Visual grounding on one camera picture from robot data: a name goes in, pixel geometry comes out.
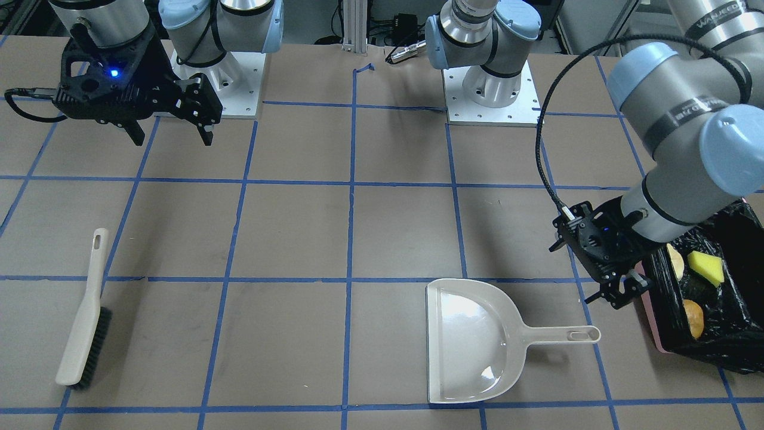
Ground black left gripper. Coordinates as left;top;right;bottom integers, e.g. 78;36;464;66
549;198;652;309

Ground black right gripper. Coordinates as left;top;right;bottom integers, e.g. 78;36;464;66
53;33;222;147

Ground toy croissant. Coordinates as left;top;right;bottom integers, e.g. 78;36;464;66
666;243;686;281

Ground toy potato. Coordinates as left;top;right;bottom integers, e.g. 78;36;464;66
682;299;705;340

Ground yellow sponge piece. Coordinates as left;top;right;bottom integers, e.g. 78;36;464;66
687;251;725;288

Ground beige plastic dustpan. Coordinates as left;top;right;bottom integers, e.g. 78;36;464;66
426;278;601;404

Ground beige hand brush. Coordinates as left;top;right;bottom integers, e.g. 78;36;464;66
55;228;112;390

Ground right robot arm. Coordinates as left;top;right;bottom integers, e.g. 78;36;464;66
50;1;284;146

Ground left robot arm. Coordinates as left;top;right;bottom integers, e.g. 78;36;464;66
535;1;762;309

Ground pink bin with black bag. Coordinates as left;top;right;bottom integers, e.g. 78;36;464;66
642;201;763;374

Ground black braided cable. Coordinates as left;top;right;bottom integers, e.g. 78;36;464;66
535;33;753;222
3;87;69;124

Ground aluminium frame post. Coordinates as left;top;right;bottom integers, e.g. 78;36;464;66
341;0;369;56

